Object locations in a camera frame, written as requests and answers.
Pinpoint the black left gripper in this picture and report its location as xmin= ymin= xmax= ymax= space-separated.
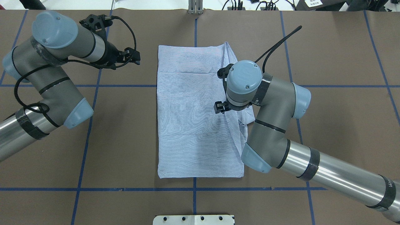
xmin=102 ymin=41 xmax=141 ymax=68

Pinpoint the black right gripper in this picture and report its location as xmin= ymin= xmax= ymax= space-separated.
xmin=214 ymin=101 xmax=238 ymax=114

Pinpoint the light blue striped shirt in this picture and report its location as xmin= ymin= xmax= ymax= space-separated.
xmin=156 ymin=42 xmax=255 ymax=178

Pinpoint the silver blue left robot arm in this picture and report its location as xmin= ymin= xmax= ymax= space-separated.
xmin=0 ymin=10 xmax=141 ymax=161

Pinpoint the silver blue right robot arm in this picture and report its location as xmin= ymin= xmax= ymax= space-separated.
xmin=217 ymin=60 xmax=399 ymax=222

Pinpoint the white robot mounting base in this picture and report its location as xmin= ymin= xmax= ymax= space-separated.
xmin=152 ymin=214 xmax=235 ymax=225

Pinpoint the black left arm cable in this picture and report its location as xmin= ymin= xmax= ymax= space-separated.
xmin=14 ymin=14 xmax=138 ymax=114

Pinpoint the grey aluminium frame post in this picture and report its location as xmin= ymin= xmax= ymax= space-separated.
xmin=187 ymin=0 xmax=204 ymax=15

